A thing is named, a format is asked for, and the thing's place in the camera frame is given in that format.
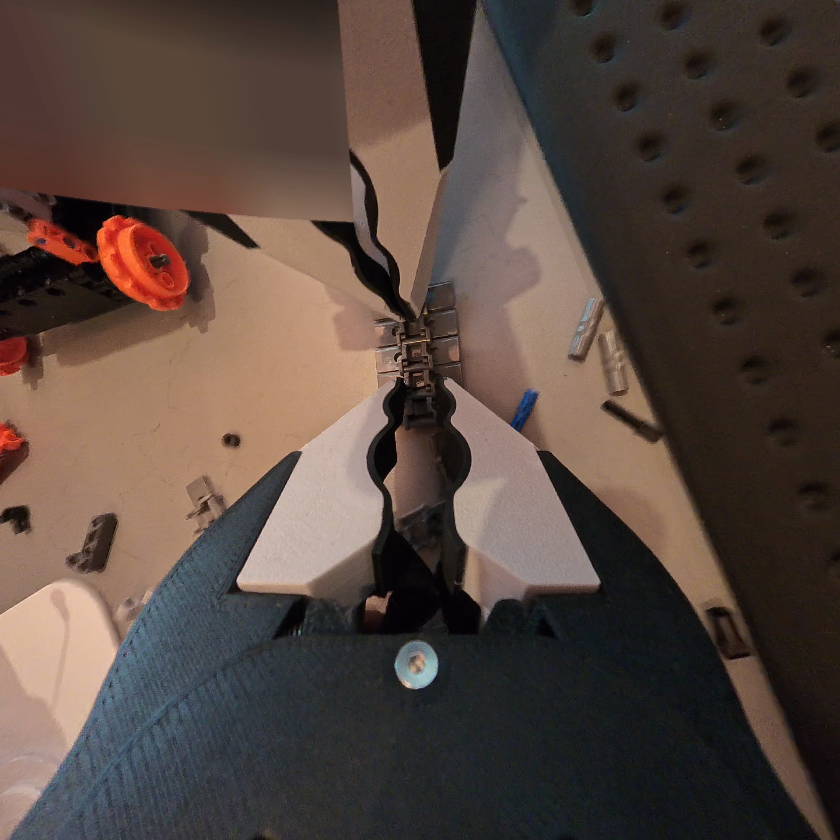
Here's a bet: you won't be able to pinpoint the long black toy pin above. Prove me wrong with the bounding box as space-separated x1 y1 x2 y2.
602 401 665 443

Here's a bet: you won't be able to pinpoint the grey cylinder toy sleeve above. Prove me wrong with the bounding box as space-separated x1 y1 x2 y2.
599 329 630 395
569 298 605 362

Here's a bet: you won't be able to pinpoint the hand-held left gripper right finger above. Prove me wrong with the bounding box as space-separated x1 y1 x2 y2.
444 381 602 602

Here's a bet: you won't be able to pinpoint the black grey toy robot vehicle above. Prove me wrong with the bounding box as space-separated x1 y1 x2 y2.
0 197 132 342

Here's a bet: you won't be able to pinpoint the black dimpled mat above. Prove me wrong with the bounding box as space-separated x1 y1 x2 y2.
479 0 840 815

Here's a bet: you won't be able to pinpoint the chain of joined grey connectors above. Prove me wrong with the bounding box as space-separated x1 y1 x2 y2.
372 280 467 382

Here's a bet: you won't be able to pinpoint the dark grey small toy pieces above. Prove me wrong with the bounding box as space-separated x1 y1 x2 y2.
184 476 224 526

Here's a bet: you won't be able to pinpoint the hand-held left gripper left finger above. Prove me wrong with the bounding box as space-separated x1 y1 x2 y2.
237 385 401 602

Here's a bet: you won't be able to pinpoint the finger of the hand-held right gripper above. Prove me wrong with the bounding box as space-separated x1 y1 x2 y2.
237 151 410 322
344 0 526 316

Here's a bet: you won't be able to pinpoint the dark grey toy connector plate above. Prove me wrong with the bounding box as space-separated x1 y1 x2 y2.
398 378 454 427

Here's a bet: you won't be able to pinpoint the dark grey toy beam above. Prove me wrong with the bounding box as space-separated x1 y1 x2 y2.
69 514 119 572

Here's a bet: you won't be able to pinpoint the wooden book stand white base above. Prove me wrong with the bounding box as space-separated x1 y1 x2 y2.
0 578 119 802

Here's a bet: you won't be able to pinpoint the black angled toy connector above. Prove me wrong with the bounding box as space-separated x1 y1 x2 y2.
705 604 752 660

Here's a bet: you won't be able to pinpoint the orange triangular toy piece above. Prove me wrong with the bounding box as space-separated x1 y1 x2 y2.
0 423 30 480

